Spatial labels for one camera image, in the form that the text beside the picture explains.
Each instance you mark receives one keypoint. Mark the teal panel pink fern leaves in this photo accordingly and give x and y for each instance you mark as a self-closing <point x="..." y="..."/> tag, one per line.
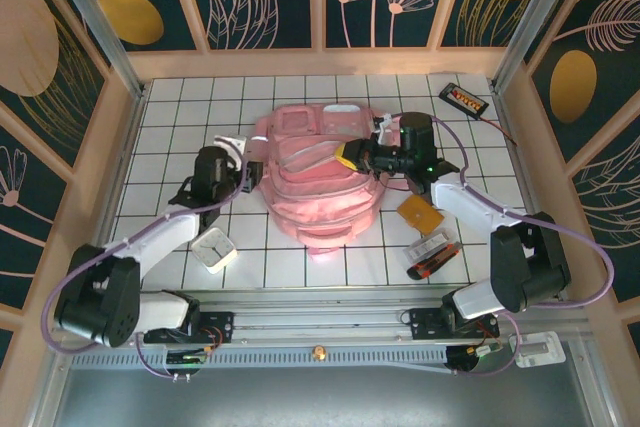
<point x="615" y="207"/>

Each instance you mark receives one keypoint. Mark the black charger board yellow connectors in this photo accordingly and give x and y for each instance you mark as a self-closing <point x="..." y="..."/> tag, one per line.
<point x="462" y="99"/>

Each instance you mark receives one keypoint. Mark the teal wall panel gold oval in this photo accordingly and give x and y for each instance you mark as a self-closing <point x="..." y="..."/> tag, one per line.
<point x="130" y="17"/>

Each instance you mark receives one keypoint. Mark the white mounting bracket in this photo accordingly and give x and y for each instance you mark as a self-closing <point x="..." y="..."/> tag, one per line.
<point x="540" y="349"/>

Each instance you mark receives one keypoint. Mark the orange black utility knife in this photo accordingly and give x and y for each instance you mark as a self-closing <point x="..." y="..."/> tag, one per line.
<point x="432" y="267"/>

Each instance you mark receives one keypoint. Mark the white square alarm clock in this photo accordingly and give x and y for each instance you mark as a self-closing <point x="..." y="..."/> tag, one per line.
<point x="214" y="249"/>

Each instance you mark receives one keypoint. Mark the pink fabric backpack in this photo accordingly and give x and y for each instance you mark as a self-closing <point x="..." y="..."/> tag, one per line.
<point x="320" y="197"/>

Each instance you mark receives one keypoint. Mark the brass knob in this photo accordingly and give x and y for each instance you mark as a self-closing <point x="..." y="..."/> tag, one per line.
<point x="318" y="353"/>

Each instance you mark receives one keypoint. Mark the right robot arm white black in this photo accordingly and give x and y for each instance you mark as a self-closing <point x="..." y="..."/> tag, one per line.
<point x="470" y="207"/>

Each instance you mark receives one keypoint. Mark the teal panel gold oval fern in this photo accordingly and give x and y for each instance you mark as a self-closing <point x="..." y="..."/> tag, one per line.
<point x="575" y="87"/>

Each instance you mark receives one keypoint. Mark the aluminium frame post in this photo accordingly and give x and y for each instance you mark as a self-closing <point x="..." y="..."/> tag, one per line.
<point x="95" y="22"/>
<point x="535" y="12"/>

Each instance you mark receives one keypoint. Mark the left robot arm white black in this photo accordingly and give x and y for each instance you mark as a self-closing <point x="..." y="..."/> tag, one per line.
<point x="170" y="237"/>

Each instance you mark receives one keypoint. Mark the clear plastic package white label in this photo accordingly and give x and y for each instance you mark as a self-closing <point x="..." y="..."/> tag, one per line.
<point x="430" y="244"/>

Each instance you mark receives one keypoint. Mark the teal panel single pink flower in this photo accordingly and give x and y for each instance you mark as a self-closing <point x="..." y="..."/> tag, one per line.
<point x="20" y="227"/>

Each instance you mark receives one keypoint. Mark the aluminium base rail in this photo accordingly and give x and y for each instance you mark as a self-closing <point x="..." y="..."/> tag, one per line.
<point x="320" y="319"/>

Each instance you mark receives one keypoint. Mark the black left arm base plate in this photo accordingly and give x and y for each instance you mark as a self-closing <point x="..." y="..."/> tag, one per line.
<point x="220" y="327"/>

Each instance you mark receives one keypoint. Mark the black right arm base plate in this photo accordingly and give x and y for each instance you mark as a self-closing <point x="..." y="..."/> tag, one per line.
<point x="425" y="324"/>

